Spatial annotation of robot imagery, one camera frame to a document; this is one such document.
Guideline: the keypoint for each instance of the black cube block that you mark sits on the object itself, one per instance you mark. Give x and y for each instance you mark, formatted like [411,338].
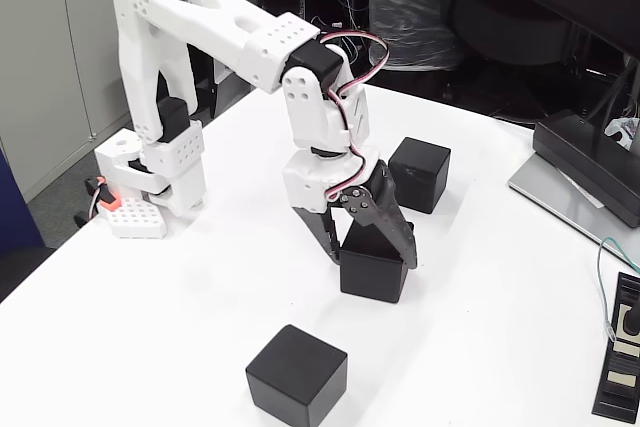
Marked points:
[370,277]
[295,377]
[425,172]

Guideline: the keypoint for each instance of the black flat panel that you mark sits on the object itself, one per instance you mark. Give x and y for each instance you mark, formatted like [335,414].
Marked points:
[202,82]

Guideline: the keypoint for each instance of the silver monitor stand base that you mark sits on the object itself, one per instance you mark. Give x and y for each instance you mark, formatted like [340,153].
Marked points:
[550,192]

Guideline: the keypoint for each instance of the bin with clear plastic bag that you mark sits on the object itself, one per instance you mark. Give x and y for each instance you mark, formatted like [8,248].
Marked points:
[410,12]

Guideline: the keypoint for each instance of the black box device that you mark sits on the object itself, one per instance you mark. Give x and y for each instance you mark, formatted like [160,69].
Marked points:
[575,147]

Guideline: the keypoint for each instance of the orange and black table clamp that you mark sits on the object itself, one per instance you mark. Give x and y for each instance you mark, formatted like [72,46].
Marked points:
[107,202]

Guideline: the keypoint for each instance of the black office chair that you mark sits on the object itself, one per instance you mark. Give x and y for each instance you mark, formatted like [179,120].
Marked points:
[510,27]

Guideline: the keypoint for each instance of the white crumpled bag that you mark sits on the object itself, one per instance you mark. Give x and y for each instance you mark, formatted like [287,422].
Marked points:
[622,129]

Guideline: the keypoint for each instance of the black power strip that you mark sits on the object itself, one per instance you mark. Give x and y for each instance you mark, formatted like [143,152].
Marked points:
[615,392]

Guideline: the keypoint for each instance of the blue partition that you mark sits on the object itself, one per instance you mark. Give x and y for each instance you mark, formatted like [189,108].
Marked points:
[15,212]

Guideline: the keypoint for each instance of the grey cabinet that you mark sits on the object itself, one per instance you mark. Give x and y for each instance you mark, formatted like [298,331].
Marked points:
[40,47]

